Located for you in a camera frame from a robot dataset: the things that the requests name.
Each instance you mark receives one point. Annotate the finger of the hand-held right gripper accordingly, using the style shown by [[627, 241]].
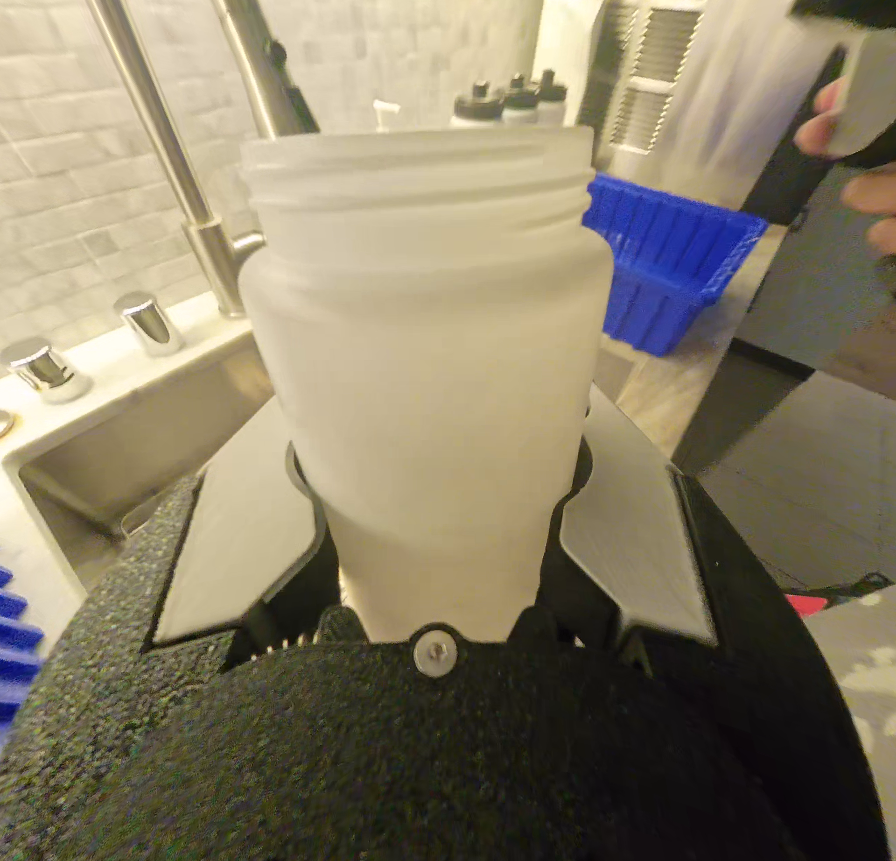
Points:
[[871, 90]]

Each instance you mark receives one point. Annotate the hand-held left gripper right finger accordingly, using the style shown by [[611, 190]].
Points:
[[630, 539]]

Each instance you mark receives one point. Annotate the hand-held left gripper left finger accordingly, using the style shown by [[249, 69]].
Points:
[[231, 539]]

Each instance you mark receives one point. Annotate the blue plastic bin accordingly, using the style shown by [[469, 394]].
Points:
[[17, 637], [665, 244]]

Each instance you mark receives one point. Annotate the white squeeze bottle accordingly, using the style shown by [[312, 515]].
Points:
[[476, 108], [521, 101], [420, 357], [553, 94]]

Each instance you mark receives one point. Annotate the white marble desk countertop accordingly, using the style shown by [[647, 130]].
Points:
[[91, 416]]

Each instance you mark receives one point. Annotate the person's right hand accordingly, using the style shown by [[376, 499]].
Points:
[[875, 195]]

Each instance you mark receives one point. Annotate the stainless steel sink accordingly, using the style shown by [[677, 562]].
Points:
[[140, 455]]

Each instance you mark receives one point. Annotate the white louvered panel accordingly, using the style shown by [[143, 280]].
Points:
[[651, 48]]

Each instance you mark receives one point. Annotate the chrome counter cap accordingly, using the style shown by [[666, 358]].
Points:
[[147, 322], [42, 371]]

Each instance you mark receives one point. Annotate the person's camouflage jacket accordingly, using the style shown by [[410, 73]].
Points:
[[868, 679]]

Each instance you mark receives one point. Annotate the steel kitchen faucet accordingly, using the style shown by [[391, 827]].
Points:
[[217, 259]]

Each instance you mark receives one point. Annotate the white paper towel roll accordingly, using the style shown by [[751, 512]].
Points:
[[567, 41]]

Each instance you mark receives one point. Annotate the white soap pump bottle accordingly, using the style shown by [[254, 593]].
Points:
[[385, 108]]

